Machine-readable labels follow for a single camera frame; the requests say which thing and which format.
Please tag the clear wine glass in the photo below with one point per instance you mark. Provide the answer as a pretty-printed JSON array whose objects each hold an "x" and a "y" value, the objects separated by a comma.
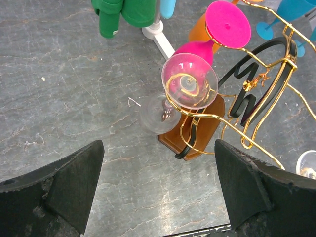
[
  {"x": 306, "y": 164},
  {"x": 189, "y": 81}
]

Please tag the blue wine glass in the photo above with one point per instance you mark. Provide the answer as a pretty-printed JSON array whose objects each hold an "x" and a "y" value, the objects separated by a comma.
[
  {"x": 300, "y": 46},
  {"x": 289, "y": 10}
]

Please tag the gold wire wine glass rack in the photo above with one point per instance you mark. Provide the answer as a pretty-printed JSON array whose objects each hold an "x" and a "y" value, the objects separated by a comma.
[{"x": 266, "y": 71}]

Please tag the light blue clothes hanger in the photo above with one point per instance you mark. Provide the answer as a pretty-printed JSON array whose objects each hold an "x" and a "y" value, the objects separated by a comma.
[{"x": 167, "y": 8}]

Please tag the orange wine glass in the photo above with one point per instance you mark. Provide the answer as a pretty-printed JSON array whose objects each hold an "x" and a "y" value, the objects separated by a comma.
[{"x": 200, "y": 27}]

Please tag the white clothes rail frame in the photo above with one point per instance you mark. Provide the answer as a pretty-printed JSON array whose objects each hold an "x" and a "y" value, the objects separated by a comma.
[{"x": 155, "y": 33}]

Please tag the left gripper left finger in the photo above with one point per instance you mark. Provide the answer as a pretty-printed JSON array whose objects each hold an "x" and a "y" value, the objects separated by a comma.
[{"x": 54, "y": 200}]

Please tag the pink wine glass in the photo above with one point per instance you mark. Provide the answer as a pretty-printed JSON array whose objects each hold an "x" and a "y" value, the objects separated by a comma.
[{"x": 201, "y": 49}]

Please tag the clear wine glass left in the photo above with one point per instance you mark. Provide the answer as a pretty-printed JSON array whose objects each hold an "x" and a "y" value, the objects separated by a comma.
[{"x": 189, "y": 81}]

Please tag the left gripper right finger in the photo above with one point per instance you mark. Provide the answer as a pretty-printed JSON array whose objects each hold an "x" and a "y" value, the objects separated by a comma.
[{"x": 263, "y": 200}]

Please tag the green cloth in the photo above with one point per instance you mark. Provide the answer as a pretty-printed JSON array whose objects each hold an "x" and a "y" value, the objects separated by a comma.
[{"x": 138, "y": 13}]

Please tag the clear wine glass front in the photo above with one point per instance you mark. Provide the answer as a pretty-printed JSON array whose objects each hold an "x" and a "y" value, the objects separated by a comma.
[{"x": 306, "y": 164}]

